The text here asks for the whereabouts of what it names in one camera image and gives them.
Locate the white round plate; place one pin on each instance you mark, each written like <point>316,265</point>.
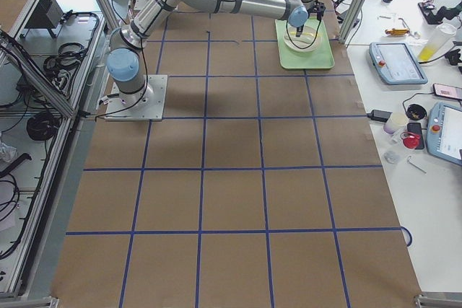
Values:
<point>301,44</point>

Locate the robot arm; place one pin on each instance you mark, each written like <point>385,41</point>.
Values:
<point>128,41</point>

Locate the light green tray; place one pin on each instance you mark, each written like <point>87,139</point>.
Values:
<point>321,58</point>

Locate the gold cylindrical tool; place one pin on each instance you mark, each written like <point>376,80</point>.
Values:
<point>395,32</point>

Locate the teach pendant near tray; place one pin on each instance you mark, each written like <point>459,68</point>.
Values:
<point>396,63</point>

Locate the black power adapter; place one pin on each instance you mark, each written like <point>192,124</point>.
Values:
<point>379,115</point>

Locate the yellow liquid bottle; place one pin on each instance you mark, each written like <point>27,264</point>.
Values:
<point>438,38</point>

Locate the smartphone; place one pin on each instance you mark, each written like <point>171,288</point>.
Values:
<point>450,92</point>

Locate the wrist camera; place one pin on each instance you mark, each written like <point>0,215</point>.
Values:
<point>317,9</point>

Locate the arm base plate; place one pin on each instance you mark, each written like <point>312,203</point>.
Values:
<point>137,5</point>
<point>147,105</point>

